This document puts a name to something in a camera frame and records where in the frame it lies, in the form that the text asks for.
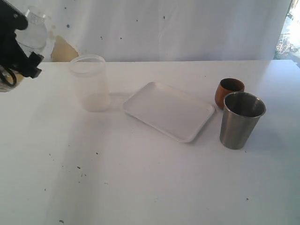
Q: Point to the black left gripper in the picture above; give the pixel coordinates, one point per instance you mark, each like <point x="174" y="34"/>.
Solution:
<point x="11" y="54"/>

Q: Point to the clear domed shaker lid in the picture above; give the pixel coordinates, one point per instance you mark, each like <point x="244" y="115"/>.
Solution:
<point x="34" y="38"/>

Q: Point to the clear plastic shaker cup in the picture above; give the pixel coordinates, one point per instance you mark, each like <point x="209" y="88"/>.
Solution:
<point x="9" y="79"/>

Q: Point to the brown wooden cup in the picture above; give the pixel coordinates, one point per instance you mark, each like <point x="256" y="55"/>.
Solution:
<point x="225" y="87"/>

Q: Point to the stainless steel cup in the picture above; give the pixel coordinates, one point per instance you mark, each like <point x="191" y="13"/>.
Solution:
<point x="241" y="113"/>

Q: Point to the translucent plastic container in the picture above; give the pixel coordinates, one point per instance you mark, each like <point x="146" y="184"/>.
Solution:
<point x="90" y="82"/>

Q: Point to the white rectangular tray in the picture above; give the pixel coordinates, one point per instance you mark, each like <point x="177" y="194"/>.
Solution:
<point x="175" y="113"/>

